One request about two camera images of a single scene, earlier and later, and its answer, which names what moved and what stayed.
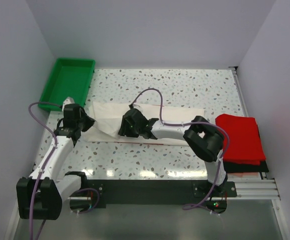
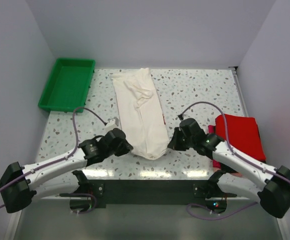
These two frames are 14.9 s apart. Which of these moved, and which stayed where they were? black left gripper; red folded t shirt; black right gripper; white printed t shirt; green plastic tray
Moved: black left gripper; white printed t shirt; black right gripper
Stayed: red folded t shirt; green plastic tray
